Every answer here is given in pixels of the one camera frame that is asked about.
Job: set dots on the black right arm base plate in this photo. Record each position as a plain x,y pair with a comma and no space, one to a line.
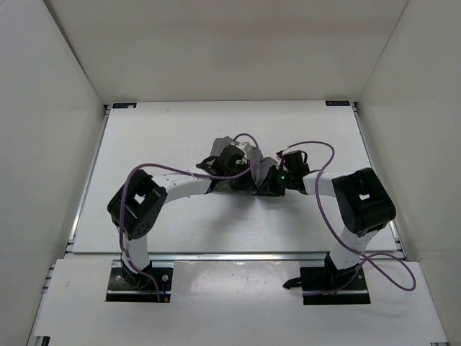
321,288

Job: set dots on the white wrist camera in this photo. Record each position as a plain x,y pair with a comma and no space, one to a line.
281,153
245,147

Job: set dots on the blue corner label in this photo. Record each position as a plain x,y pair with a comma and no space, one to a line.
124,105
337,103

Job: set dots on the blue left corner label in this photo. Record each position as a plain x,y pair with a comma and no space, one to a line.
124,105

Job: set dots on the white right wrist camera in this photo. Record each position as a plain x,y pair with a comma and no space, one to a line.
281,153

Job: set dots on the aluminium table edge rail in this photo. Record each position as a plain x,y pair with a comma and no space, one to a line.
231,256

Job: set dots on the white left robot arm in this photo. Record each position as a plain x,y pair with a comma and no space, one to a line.
136,206

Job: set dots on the grey pleated skirt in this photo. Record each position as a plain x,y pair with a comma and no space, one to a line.
257,169

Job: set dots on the blue right corner label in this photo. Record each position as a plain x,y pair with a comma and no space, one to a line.
337,103

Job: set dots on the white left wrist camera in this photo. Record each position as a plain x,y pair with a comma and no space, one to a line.
245,147

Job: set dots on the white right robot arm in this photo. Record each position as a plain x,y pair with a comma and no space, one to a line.
364,205

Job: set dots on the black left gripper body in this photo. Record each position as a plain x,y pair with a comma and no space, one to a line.
241,182

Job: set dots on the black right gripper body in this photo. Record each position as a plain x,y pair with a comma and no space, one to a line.
279,181

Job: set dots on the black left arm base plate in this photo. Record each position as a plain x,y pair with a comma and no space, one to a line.
123,287

